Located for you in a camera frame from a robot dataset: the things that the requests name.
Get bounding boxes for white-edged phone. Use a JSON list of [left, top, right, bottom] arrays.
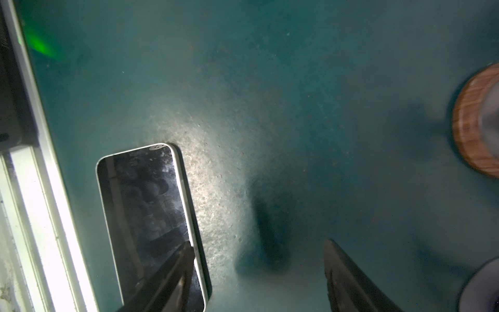
[[96, 143, 210, 311]]

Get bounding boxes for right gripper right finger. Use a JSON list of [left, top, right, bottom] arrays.
[[324, 239, 401, 312]]

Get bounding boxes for purple phone stand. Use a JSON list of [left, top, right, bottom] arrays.
[[458, 258, 498, 312]]

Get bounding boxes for wooden base phone stand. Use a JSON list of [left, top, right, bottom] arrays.
[[452, 63, 498, 178]]

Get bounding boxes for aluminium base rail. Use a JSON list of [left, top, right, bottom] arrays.
[[1, 1, 99, 311]]

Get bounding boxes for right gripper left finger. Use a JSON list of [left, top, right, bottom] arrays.
[[119, 242, 195, 312]]

